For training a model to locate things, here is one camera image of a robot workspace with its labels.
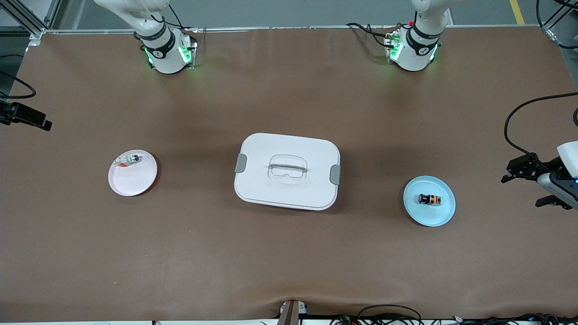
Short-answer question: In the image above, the white lidded storage box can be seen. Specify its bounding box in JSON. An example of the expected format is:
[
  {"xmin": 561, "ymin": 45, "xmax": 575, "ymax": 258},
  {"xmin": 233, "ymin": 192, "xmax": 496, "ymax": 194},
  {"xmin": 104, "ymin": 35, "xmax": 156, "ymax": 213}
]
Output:
[{"xmin": 234, "ymin": 132, "xmax": 341, "ymax": 211}]

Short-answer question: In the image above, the light blue round plate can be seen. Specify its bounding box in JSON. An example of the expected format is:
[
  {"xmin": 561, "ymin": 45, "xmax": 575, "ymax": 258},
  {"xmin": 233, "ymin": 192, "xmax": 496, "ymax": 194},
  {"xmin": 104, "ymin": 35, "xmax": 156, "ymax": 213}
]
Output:
[{"xmin": 403, "ymin": 176, "xmax": 456, "ymax": 227}]

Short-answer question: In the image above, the pink round plate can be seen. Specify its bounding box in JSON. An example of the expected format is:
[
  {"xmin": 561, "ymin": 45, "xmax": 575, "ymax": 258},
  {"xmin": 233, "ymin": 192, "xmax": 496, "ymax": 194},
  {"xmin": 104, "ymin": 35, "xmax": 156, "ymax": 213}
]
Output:
[{"xmin": 108, "ymin": 149, "xmax": 158, "ymax": 197}]

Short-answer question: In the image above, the brown table cover mat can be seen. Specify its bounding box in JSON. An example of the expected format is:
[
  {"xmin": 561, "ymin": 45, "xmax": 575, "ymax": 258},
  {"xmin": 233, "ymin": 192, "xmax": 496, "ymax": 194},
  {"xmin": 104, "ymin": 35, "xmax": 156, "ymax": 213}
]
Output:
[{"xmin": 0, "ymin": 26, "xmax": 578, "ymax": 322}]

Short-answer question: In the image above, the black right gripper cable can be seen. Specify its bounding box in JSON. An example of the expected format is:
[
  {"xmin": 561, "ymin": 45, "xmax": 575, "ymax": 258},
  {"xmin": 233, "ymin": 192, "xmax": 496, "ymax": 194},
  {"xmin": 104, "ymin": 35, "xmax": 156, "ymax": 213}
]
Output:
[{"xmin": 0, "ymin": 71, "xmax": 37, "ymax": 100}]

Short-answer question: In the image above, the aluminium frame post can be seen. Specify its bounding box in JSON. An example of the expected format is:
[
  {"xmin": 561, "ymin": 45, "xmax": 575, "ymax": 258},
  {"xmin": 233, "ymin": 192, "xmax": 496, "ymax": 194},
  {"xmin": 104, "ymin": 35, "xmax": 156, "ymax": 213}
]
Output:
[
  {"xmin": 537, "ymin": 0, "xmax": 578, "ymax": 49},
  {"xmin": 0, "ymin": 0, "xmax": 61, "ymax": 41}
]

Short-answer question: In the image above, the black cable bundle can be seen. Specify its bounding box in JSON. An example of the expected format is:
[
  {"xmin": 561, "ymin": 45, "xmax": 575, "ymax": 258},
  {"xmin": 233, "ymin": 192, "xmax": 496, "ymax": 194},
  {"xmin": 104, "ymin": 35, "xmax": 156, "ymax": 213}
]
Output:
[{"xmin": 330, "ymin": 305, "xmax": 578, "ymax": 325}]

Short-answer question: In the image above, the black right arm base cable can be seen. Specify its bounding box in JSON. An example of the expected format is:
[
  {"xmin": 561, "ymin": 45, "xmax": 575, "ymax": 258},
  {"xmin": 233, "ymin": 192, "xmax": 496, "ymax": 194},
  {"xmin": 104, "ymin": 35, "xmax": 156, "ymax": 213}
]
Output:
[{"xmin": 151, "ymin": 4, "xmax": 199, "ymax": 34}]

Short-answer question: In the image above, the black arm base cable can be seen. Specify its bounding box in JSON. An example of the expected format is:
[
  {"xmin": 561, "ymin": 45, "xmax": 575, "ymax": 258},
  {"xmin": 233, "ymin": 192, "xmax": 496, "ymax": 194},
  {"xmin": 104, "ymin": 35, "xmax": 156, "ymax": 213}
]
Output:
[
  {"xmin": 346, "ymin": 20, "xmax": 409, "ymax": 49},
  {"xmin": 151, "ymin": 4, "xmax": 199, "ymax": 34}
]

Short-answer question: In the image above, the black left arm base cable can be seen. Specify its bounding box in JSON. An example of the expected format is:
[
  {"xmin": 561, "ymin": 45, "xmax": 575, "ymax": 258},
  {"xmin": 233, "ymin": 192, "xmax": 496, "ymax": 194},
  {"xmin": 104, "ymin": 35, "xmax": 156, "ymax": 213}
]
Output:
[{"xmin": 346, "ymin": 20, "xmax": 409, "ymax": 49}]

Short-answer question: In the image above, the aluminium table edge rail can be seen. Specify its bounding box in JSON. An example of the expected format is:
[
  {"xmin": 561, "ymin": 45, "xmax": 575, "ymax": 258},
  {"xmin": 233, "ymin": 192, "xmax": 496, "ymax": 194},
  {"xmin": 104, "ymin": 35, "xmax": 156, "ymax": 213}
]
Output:
[{"xmin": 43, "ymin": 24, "xmax": 556, "ymax": 35}]

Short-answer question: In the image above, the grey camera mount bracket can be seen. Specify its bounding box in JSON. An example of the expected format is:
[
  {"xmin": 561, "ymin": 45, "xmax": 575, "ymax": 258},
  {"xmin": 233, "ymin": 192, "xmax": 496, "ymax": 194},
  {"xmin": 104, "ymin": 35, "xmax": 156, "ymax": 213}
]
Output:
[{"xmin": 278, "ymin": 299, "xmax": 308, "ymax": 325}]

